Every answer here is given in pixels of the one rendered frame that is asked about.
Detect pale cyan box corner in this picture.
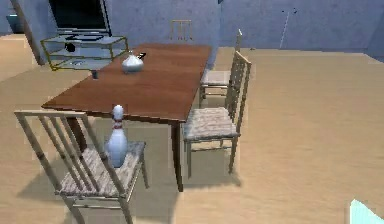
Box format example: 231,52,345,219
349,198,384,224

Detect brown wooden dining table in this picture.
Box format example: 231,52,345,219
41,43,213,193

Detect glass brass-framed television stand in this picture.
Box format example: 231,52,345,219
40,35,130,72

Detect black television set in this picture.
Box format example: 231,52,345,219
48,0,113,42

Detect pale wooden woven-seat chair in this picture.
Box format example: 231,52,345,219
199,28,244,105
13,110,150,224
169,19,194,43
182,50,253,179

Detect white bowling pin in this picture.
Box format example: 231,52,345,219
105,104,129,169

